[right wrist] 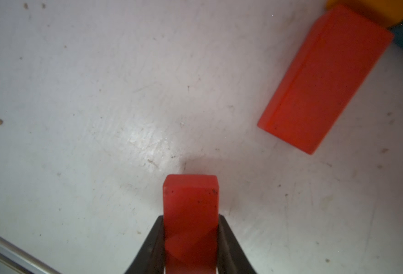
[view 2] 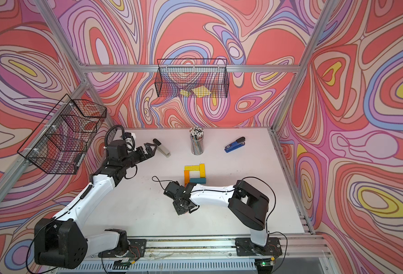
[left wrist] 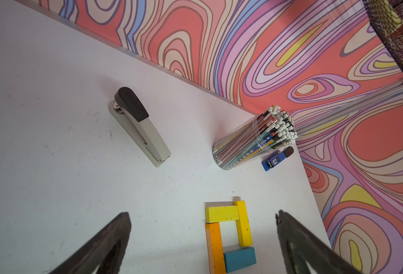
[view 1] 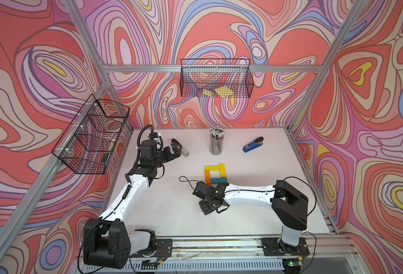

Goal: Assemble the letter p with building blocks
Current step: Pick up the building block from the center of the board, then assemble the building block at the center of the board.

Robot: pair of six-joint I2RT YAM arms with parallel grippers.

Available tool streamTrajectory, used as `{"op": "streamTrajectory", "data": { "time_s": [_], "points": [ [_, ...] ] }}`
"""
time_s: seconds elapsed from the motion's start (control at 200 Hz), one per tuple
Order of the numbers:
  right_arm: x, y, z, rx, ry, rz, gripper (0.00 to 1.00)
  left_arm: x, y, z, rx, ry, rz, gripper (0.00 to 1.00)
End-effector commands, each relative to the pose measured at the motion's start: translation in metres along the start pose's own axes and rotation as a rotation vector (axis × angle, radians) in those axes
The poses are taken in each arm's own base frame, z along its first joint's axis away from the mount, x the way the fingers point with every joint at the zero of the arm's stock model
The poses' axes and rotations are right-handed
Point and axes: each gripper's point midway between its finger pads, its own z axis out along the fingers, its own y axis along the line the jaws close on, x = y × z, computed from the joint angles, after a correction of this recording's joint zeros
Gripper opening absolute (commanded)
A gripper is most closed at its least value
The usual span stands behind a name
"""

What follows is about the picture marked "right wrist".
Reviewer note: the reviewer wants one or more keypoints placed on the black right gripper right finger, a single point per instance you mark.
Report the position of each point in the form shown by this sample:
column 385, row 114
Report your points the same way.
column 231, row 258

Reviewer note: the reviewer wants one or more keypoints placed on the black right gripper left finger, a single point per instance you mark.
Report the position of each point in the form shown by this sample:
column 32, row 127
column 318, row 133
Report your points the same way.
column 151, row 257

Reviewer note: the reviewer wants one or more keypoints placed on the red block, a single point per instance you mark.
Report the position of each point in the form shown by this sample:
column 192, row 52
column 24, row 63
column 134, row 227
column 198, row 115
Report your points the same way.
column 337, row 55
column 191, row 220

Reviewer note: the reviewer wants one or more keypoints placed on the orange block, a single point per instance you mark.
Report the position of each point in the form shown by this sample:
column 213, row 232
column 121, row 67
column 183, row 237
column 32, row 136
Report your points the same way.
column 386, row 13

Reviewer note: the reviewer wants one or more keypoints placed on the aluminium rail front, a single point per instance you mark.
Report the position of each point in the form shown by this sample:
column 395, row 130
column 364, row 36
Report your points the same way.
column 14, row 260

